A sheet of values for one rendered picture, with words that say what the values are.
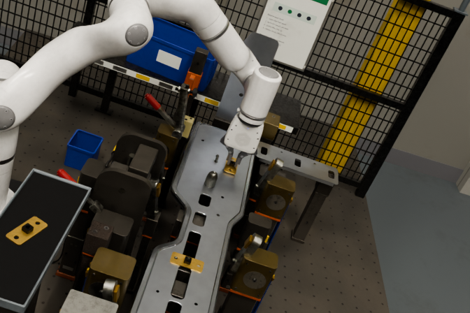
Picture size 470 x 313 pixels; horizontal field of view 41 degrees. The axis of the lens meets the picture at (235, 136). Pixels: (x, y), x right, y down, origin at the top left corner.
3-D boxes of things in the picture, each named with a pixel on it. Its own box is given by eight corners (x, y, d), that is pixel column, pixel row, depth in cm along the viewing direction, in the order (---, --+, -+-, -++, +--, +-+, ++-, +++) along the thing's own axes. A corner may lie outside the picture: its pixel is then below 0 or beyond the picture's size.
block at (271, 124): (245, 205, 233) (279, 126, 214) (224, 198, 233) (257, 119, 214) (247, 192, 240) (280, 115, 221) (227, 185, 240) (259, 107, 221)
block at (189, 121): (163, 209, 217) (192, 123, 198) (154, 205, 217) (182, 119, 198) (166, 202, 220) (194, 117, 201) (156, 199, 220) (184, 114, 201)
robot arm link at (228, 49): (190, 17, 176) (244, 89, 195) (201, 45, 163) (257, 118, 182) (217, -1, 174) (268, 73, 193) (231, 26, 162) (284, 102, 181)
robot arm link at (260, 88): (236, 98, 188) (243, 116, 181) (250, 60, 181) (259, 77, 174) (261, 102, 191) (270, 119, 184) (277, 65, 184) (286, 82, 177)
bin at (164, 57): (203, 93, 223) (214, 61, 216) (124, 60, 224) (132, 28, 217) (215, 75, 237) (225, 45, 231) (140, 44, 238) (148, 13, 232)
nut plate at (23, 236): (19, 246, 123) (19, 242, 123) (4, 236, 124) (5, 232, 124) (48, 226, 130) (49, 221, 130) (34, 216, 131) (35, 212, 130)
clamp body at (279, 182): (264, 276, 207) (303, 196, 188) (230, 264, 206) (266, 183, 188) (266, 262, 212) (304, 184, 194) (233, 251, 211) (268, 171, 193)
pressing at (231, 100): (246, 127, 219) (280, 42, 202) (215, 116, 219) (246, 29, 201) (246, 126, 220) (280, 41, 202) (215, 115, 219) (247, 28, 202)
